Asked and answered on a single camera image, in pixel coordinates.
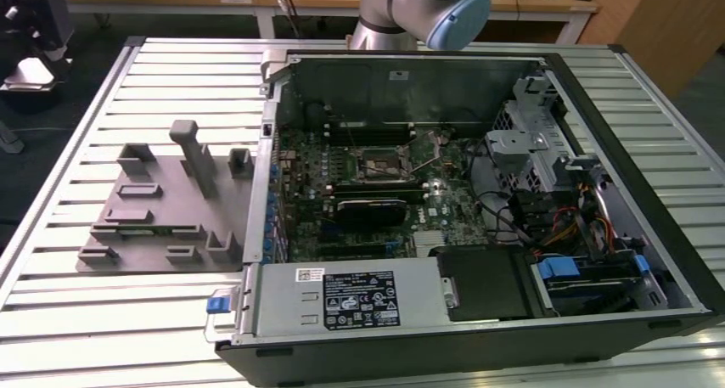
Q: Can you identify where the CPU socket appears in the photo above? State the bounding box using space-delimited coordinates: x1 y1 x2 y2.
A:
351 146 415 182

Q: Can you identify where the black RAM slot bank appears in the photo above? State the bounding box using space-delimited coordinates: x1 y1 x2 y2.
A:
331 182 429 205
325 122 417 147

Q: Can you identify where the black graphics card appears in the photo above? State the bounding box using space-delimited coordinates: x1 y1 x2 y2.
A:
332 197 408 230

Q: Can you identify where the green motherboard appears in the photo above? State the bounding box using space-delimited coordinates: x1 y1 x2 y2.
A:
273 124 494 264

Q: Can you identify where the silver chipset heatsink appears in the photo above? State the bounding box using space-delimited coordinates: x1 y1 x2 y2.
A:
412 230 448 257

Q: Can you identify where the silver power supply unit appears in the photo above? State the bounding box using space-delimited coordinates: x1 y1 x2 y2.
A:
228 260 459 346

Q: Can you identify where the grey parts rack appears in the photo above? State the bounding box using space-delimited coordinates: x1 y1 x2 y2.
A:
76 119 253 274

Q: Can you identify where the blue disk carrier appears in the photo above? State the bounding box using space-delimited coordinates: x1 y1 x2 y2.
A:
535 255 651 284

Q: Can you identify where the green RAM stick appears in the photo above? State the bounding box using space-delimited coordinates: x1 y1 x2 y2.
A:
112 222 200 238

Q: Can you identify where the black open PC case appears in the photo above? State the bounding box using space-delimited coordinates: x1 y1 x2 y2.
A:
213 48 725 387

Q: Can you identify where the wooden desk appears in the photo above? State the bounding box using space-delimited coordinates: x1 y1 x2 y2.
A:
61 0 602 45

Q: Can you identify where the wooden cabinet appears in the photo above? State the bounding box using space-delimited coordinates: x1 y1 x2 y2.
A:
576 0 725 104

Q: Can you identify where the coloured wire bundle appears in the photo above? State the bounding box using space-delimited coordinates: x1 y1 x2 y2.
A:
531 183 616 253

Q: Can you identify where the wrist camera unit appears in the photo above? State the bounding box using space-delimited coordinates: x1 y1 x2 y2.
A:
0 0 76 95

